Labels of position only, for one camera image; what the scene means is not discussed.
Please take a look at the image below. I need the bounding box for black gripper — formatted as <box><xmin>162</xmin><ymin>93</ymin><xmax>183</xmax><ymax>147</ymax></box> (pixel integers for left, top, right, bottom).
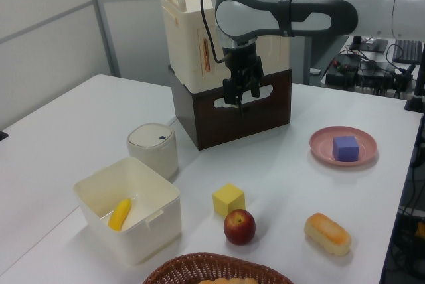
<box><xmin>221</xmin><ymin>42</ymin><xmax>265</xmax><ymax>105</ymax></box>

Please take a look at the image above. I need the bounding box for yellow cube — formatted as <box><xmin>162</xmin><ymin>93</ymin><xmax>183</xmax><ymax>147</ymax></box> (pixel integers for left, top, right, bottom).
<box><xmin>212</xmin><ymin>182</ymin><xmax>246</xmax><ymax>218</ymax></box>

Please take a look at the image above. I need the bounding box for purple cube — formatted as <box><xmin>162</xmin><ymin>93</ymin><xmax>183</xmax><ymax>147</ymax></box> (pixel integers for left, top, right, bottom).
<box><xmin>332</xmin><ymin>135</ymin><xmax>361</xmax><ymax>163</ymax></box>

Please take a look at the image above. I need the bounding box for dark brown drawer box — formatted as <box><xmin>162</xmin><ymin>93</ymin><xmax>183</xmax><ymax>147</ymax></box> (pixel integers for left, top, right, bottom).
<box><xmin>168</xmin><ymin>64</ymin><xmax>293</xmax><ymax>151</ymax></box>

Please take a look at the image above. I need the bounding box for pink plate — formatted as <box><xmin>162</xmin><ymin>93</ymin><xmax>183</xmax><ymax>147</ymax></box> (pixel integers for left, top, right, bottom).
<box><xmin>309</xmin><ymin>125</ymin><xmax>379</xmax><ymax>168</ymax></box>

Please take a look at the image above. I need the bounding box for small white lidded bin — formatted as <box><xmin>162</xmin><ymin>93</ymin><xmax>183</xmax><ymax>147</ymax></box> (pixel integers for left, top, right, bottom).
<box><xmin>126</xmin><ymin>122</ymin><xmax>179</xmax><ymax>180</ymax></box>

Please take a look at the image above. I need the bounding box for black monitor base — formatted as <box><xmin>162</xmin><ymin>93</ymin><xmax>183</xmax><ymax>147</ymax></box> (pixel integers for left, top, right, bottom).
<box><xmin>349</xmin><ymin>36</ymin><xmax>389</xmax><ymax>54</ymax></box>

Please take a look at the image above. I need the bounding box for red apple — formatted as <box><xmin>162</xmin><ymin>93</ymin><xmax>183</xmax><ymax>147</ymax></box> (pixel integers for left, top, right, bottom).
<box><xmin>223</xmin><ymin>209</ymin><xmax>256</xmax><ymax>246</ymax></box>

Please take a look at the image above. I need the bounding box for cream open plastic box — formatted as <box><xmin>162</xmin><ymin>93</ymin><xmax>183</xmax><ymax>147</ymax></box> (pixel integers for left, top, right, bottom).
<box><xmin>72</xmin><ymin>157</ymin><xmax>182</xmax><ymax>267</ymax></box>

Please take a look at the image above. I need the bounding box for short golden bread bun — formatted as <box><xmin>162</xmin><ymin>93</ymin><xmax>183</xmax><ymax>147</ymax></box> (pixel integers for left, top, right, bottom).
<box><xmin>303</xmin><ymin>212</ymin><xmax>352</xmax><ymax>257</ymax></box>

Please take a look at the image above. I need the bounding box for black keyboard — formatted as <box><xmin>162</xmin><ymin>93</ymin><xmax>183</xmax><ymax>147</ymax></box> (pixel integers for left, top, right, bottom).
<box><xmin>392</xmin><ymin>39</ymin><xmax>423</xmax><ymax>64</ymax></box>

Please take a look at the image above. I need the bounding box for yellow banana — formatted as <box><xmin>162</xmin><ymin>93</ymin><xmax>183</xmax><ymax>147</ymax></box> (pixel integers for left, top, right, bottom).
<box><xmin>107</xmin><ymin>198</ymin><xmax>133</xmax><ymax>232</ymax></box>

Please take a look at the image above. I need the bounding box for brown wicker basket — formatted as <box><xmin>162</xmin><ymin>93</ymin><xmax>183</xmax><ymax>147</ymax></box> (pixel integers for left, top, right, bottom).
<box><xmin>142</xmin><ymin>252</ymin><xmax>295</xmax><ymax>284</ymax></box>

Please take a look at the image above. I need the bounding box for long ridged bread loaf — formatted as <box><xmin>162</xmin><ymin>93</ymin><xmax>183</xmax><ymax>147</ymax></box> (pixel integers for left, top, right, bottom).
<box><xmin>199</xmin><ymin>276</ymin><xmax>258</xmax><ymax>284</ymax></box>

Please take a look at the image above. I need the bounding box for white drawer handle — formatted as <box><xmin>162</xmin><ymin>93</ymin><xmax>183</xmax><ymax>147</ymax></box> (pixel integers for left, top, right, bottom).
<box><xmin>214</xmin><ymin>84</ymin><xmax>274</xmax><ymax>109</ymax></box>

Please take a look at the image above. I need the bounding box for cream cabinet with handles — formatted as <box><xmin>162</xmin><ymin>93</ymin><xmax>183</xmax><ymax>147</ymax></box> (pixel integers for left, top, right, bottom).
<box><xmin>159</xmin><ymin>0</ymin><xmax>290</xmax><ymax>92</ymax></box>

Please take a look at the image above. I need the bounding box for black camera stand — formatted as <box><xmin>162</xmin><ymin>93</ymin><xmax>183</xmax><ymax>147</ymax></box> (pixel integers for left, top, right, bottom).
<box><xmin>404</xmin><ymin>61</ymin><xmax>425</xmax><ymax>113</ymax></box>

